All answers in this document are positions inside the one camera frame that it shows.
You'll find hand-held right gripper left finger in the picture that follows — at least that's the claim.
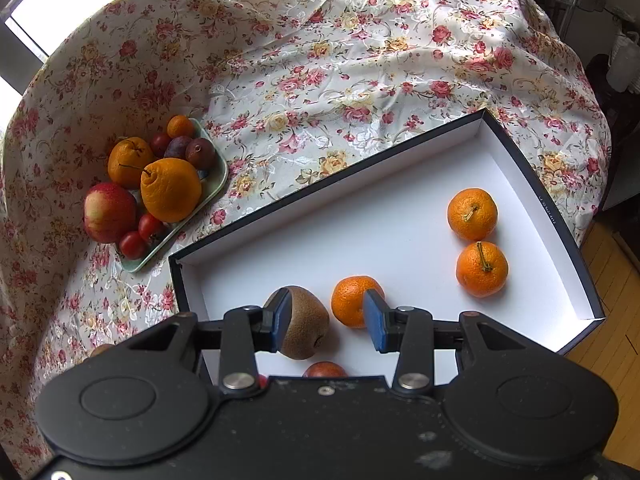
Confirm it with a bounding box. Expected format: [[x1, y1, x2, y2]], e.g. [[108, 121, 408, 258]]
[[126, 287, 294, 399]]

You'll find red tomato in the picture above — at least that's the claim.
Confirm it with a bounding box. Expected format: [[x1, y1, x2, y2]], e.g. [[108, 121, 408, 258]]
[[118, 230, 149, 261], [137, 213, 167, 243]]

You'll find pale green plate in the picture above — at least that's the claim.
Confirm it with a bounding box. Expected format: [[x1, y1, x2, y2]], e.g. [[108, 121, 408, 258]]
[[116, 117, 229, 274]]

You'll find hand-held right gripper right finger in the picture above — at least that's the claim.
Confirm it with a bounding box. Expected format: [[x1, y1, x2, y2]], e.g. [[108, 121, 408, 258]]
[[362, 289, 532, 397]]

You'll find brown kiwi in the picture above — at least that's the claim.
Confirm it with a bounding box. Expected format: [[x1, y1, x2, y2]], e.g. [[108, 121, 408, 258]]
[[263, 285, 331, 361], [81, 343, 114, 362]]

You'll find dark window frame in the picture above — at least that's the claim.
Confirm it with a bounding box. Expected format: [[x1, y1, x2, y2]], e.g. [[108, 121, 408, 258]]
[[0, 7, 50, 96]]

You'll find small orange mandarin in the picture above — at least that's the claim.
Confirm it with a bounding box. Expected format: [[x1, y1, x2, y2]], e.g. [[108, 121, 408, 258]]
[[447, 187, 499, 242], [455, 241, 509, 298], [330, 275, 386, 330], [166, 115, 196, 139]]

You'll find floral tablecloth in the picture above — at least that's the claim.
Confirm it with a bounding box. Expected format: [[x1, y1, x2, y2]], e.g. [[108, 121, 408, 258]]
[[0, 0, 614, 480]]

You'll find large bumpy orange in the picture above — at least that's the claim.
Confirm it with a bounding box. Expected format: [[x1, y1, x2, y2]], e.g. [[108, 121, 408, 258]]
[[140, 157, 203, 224], [107, 136, 155, 190]]

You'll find red apple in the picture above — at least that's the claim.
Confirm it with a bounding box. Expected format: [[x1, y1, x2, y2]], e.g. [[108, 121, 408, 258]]
[[83, 182, 138, 245]]

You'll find white jug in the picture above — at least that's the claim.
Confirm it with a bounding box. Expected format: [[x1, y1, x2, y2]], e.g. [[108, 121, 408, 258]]
[[605, 31, 640, 94]]

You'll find black box with white inside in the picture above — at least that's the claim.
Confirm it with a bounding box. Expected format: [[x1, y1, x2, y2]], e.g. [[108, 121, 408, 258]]
[[168, 107, 607, 387]]

